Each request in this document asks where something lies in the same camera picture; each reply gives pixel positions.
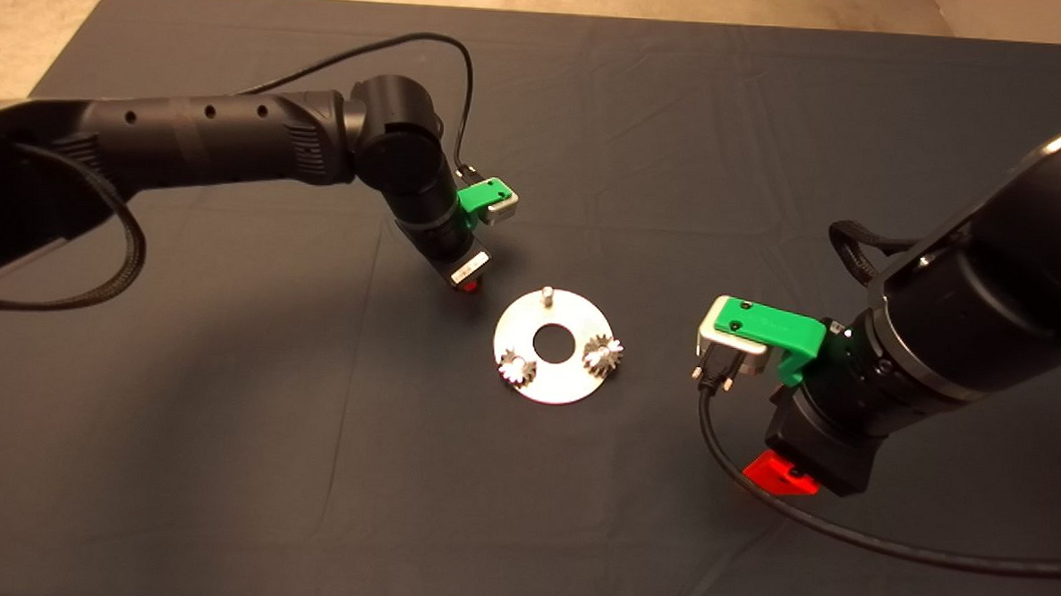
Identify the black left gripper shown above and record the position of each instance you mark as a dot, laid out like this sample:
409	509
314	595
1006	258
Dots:
456	257

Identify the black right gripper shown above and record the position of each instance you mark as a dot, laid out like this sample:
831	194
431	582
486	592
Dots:
818	447

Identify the small steel planetary gear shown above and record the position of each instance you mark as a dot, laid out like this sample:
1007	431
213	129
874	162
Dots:
517	367
601	355

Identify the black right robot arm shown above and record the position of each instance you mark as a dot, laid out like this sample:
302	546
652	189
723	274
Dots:
987	291

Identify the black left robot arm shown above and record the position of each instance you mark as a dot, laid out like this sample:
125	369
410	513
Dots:
215	141

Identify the round metal carrier plate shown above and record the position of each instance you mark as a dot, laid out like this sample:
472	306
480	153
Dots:
554	380

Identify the dark grey table cloth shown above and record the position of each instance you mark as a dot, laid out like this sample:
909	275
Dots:
664	519

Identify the green left camera mount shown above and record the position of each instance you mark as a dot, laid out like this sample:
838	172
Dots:
478	195

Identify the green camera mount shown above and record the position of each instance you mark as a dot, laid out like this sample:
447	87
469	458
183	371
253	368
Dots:
478	195
767	324

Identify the silver right camera box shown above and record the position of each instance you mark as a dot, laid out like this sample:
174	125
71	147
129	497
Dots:
727	344

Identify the green right camera mount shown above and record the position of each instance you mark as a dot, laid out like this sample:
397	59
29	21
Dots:
767	324

